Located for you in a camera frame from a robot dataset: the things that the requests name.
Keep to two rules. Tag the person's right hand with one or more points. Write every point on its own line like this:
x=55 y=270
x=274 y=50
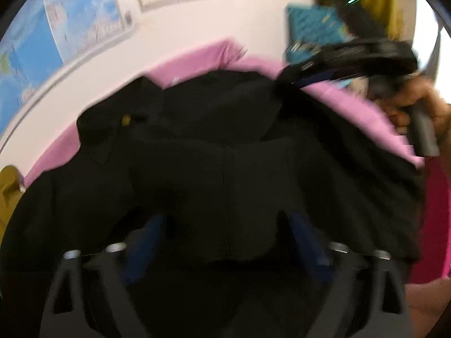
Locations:
x=422 y=95

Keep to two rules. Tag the pink bed sheet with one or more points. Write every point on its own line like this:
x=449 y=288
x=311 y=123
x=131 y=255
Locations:
x=218 y=52

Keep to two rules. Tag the magenta cloth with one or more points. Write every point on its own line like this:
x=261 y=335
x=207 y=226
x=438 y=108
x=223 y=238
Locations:
x=435 y=218

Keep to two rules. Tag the person's bare leg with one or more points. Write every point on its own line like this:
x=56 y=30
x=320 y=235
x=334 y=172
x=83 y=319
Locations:
x=428 y=310

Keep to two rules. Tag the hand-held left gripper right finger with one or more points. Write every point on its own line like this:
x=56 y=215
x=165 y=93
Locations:
x=304 y=243

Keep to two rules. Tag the blue world map poster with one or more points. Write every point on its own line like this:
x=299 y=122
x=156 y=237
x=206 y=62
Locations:
x=70 y=24

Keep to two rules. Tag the mustard yellow curtain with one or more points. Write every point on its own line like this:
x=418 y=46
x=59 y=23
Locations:
x=378 y=0

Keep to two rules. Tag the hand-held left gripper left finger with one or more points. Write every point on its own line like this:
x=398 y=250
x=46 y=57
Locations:
x=148 y=243

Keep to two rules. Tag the black jacket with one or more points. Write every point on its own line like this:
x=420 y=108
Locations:
x=211 y=165

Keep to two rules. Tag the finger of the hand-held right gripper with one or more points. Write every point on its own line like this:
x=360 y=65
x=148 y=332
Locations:
x=310 y=54
x=313 y=79

